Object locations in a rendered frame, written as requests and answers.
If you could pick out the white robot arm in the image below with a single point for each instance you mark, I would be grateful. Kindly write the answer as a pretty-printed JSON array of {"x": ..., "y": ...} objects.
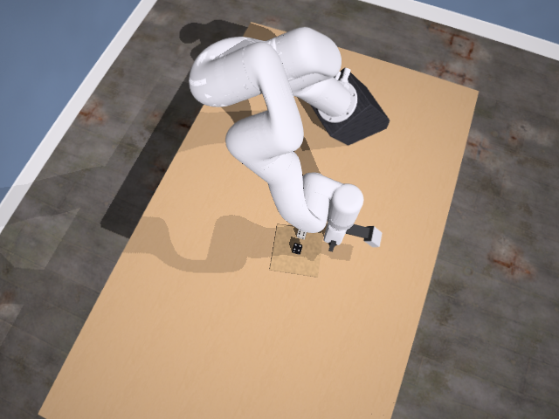
[{"x": 260, "y": 141}]

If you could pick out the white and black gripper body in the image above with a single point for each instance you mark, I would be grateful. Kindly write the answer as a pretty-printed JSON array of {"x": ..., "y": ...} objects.
[{"x": 333, "y": 234}]

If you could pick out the tan flat mat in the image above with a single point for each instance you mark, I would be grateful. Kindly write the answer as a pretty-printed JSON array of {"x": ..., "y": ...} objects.
[{"x": 307, "y": 263}]

